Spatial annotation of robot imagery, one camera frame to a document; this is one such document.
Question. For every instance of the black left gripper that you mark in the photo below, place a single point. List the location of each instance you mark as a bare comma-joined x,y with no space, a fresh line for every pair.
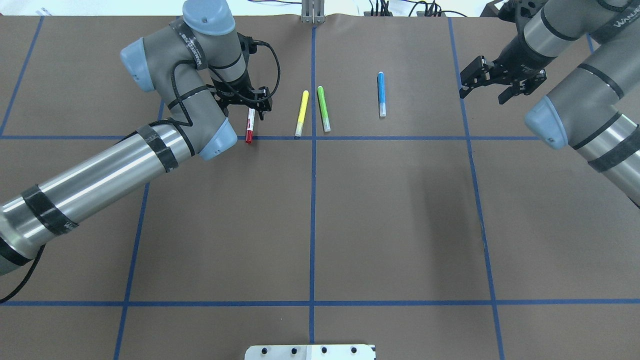
243,83

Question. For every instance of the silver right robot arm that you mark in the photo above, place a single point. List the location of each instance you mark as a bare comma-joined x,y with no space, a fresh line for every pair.
580,111

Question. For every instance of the red whiteboard marker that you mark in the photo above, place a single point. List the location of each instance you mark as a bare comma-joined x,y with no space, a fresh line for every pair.
251,113

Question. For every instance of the green highlighter marker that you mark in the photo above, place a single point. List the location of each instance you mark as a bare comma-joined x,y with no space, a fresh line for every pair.
324,111

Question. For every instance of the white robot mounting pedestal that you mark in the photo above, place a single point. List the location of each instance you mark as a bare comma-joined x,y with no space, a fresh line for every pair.
311,352

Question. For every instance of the aluminium frame post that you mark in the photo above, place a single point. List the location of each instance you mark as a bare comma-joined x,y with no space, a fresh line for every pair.
313,12

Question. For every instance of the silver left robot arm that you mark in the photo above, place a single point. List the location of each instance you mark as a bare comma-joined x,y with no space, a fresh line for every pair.
198,64

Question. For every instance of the yellow highlighter marker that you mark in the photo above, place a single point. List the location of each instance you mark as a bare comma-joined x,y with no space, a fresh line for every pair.
301,117

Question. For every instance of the blue highlighter marker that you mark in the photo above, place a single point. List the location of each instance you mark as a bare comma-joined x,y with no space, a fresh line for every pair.
381,90

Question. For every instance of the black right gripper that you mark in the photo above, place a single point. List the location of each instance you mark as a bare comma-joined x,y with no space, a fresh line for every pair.
518,53

